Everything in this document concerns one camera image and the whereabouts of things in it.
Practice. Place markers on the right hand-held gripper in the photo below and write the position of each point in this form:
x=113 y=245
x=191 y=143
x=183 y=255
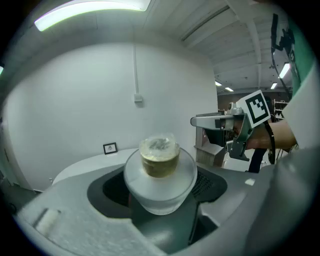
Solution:
x=257 y=110

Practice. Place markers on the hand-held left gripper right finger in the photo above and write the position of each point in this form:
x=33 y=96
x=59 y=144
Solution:
x=237 y=200

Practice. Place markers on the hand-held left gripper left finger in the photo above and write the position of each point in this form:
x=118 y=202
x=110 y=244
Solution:
x=75 y=200

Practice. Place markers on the frosted bottle with gold cap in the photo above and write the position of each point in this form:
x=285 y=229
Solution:
x=160 y=160

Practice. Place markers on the person's right forearm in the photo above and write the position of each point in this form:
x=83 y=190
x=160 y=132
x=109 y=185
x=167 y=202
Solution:
x=282 y=135

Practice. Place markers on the white round table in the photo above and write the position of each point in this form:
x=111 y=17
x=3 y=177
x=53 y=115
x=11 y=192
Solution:
x=87 y=167

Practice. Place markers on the person's right hand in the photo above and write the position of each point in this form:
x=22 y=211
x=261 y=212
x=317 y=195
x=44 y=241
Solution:
x=260 y=138

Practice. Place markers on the grey standing cabinet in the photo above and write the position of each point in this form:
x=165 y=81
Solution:
x=210 y=152

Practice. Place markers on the rectangular ceiling light panel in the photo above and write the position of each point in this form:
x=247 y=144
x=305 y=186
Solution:
x=218 y=83
x=229 y=89
x=284 y=70
x=273 y=86

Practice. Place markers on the person's black trouser leg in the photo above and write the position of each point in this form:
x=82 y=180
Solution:
x=256 y=160

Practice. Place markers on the green and white shirt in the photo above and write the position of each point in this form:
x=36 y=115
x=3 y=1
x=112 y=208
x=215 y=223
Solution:
x=307 y=105

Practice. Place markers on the long ceiling light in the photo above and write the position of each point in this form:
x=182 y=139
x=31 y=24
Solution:
x=82 y=12

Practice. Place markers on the black picture frame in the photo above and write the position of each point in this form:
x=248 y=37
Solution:
x=110 y=148

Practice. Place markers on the white wall junction box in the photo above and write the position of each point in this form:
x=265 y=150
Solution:
x=138 y=98

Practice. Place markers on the white wall conduit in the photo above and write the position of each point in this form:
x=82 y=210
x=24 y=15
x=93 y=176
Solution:
x=135 y=70

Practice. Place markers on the black head camera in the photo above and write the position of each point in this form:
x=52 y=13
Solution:
x=275 y=27

